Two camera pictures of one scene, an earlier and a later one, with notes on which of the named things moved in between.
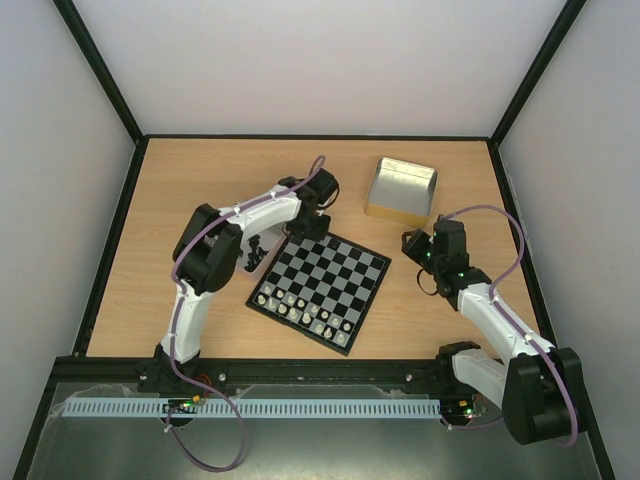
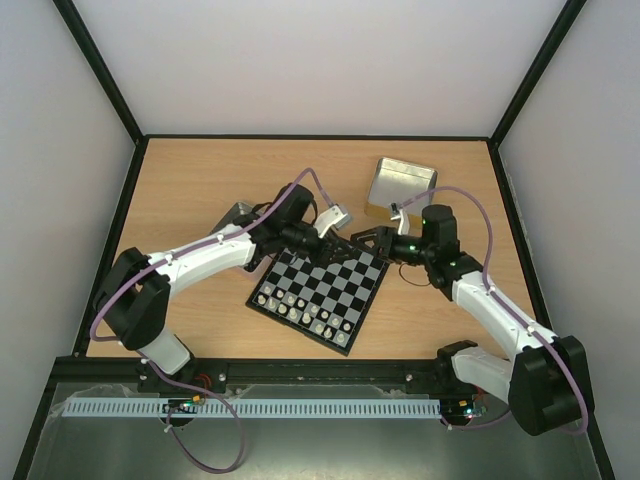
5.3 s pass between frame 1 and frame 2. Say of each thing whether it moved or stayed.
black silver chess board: stayed
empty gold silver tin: stayed
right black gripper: moved
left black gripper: moved
